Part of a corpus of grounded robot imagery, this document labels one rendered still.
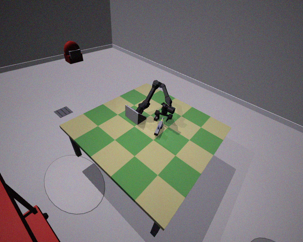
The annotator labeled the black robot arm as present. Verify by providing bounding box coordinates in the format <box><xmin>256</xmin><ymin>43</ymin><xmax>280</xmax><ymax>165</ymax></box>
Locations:
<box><xmin>136</xmin><ymin>80</ymin><xmax>175</xmax><ymax>114</ymax></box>

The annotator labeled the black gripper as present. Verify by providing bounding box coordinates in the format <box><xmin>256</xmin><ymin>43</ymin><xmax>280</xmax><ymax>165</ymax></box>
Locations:
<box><xmin>155</xmin><ymin>110</ymin><xmax>173</xmax><ymax>122</ymax></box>

